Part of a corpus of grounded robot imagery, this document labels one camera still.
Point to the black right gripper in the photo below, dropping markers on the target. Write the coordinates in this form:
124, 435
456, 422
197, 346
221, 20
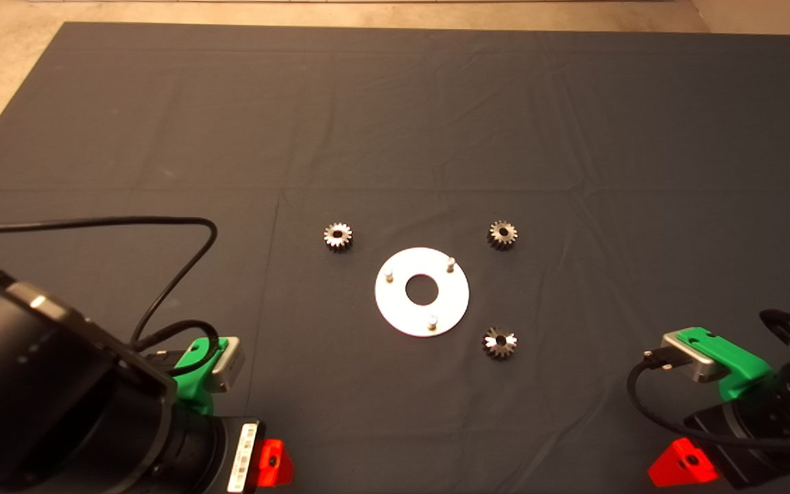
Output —
779, 439

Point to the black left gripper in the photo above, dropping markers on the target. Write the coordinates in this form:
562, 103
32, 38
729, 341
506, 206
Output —
213, 456

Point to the small steel planetary gear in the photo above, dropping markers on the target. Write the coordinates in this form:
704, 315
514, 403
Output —
345, 237
509, 240
498, 352

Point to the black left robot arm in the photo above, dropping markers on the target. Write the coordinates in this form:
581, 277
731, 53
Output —
45, 384

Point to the round metal carrier plate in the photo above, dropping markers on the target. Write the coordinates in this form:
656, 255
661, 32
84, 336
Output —
395, 309

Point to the dark grey table cloth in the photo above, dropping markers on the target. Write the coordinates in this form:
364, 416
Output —
573, 103

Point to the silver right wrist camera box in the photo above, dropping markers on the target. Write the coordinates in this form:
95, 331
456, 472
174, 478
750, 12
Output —
693, 367

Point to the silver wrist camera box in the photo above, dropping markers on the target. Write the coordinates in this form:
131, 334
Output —
230, 363
693, 367

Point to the green right camera mount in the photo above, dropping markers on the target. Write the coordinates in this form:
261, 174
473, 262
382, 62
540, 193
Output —
745, 377

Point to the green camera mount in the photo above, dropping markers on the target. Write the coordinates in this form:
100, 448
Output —
193, 384
745, 377

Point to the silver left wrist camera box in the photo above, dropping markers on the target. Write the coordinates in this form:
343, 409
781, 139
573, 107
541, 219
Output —
230, 363

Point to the green left camera mount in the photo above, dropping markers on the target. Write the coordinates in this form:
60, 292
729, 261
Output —
193, 384

